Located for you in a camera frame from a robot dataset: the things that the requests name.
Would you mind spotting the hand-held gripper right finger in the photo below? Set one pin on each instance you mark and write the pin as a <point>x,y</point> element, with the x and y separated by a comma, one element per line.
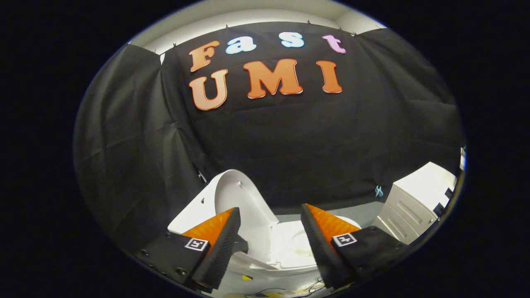
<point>319,248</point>

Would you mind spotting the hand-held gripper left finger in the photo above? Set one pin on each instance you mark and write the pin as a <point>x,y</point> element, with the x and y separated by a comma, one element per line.
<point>219,248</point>

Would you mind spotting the white toilet lid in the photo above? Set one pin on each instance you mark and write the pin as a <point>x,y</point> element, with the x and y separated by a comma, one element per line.
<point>252,207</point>

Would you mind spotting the white toilet seat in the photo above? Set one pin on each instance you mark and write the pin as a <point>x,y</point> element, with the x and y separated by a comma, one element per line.
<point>290,244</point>

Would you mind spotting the white toilet body with tank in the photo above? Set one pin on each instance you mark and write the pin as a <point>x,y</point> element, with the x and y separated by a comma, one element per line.
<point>190,217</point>

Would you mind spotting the black backdrop cloth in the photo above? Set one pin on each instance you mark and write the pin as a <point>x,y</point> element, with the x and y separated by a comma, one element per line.
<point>290,140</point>

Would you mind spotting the white drawer cabinet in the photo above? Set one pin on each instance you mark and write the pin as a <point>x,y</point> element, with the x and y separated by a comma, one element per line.
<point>418,194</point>

